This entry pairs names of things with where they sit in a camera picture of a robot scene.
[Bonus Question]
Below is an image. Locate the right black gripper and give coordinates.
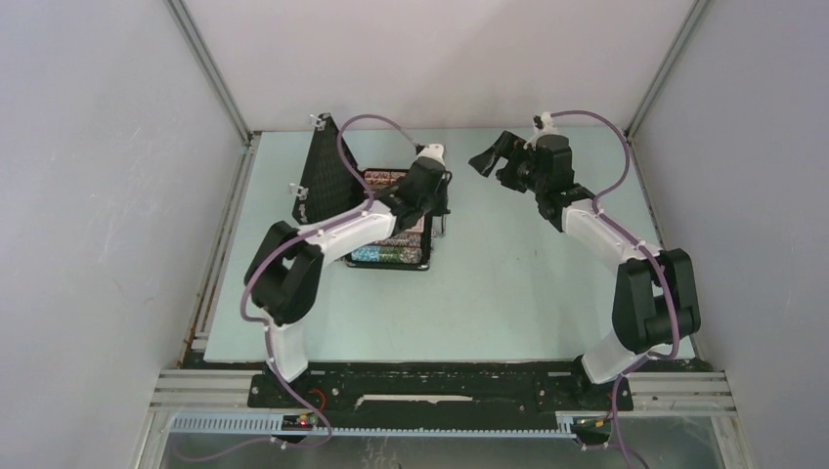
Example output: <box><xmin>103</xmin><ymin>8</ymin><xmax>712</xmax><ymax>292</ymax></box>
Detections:
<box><xmin>469</xmin><ymin>130</ymin><xmax>547</xmax><ymax>194</ymax></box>

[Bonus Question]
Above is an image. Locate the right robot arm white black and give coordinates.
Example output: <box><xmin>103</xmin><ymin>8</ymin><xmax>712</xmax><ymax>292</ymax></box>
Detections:
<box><xmin>468</xmin><ymin>131</ymin><xmax>701</xmax><ymax>408</ymax></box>

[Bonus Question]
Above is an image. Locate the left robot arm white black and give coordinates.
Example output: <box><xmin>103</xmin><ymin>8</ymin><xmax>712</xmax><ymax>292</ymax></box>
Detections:
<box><xmin>240</xmin><ymin>154</ymin><xmax>449</xmax><ymax>407</ymax></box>

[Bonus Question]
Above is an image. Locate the pink chip row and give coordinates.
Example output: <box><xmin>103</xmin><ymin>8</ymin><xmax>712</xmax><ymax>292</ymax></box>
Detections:
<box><xmin>375</xmin><ymin>232</ymin><xmax>422</xmax><ymax>248</ymax></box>

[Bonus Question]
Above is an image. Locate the top red chip row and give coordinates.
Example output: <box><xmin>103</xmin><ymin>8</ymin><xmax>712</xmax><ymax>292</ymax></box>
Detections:
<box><xmin>363</xmin><ymin>170</ymin><xmax>407</xmax><ymax>188</ymax></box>

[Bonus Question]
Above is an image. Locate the black poker case base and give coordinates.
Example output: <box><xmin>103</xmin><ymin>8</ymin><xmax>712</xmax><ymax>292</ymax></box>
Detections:
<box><xmin>342</xmin><ymin>168</ymin><xmax>434</xmax><ymax>272</ymax></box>

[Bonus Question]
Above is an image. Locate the blue green chip row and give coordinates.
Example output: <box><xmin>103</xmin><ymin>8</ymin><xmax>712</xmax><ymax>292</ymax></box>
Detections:
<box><xmin>350</xmin><ymin>245</ymin><xmax>422</xmax><ymax>265</ymax></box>

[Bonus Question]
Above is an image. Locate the silver case handle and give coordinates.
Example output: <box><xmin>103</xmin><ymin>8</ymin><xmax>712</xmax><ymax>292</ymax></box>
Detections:
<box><xmin>431</xmin><ymin>214</ymin><xmax>448</xmax><ymax>238</ymax></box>

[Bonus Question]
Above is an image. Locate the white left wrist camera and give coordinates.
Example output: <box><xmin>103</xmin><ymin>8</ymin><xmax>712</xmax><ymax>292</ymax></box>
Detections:
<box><xmin>416</xmin><ymin>144</ymin><xmax>446</xmax><ymax>165</ymax></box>

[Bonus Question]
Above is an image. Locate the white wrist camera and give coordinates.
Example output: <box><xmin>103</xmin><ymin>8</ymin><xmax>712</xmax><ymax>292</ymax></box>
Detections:
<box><xmin>524</xmin><ymin>111</ymin><xmax>561</xmax><ymax>149</ymax></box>
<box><xmin>416</xmin><ymin>144</ymin><xmax>446</xmax><ymax>165</ymax></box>

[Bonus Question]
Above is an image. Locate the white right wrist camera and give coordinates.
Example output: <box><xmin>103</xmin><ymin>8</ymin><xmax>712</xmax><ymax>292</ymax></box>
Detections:
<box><xmin>524</xmin><ymin>111</ymin><xmax>561</xmax><ymax>149</ymax></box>

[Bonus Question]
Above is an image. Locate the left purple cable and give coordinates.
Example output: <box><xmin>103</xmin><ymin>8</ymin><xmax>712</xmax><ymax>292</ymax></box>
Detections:
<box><xmin>169</xmin><ymin>114</ymin><xmax>422</xmax><ymax>464</ymax></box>

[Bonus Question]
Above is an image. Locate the white cable duct strip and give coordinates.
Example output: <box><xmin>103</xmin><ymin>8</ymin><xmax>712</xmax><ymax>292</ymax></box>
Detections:
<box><xmin>169</xmin><ymin>415</ymin><xmax>578</xmax><ymax>439</ymax></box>

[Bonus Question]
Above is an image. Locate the aluminium rail frame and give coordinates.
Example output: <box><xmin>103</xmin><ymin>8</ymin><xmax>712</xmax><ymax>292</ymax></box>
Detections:
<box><xmin>150</xmin><ymin>369</ymin><xmax>737</xmax><ymax>417</ymax></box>

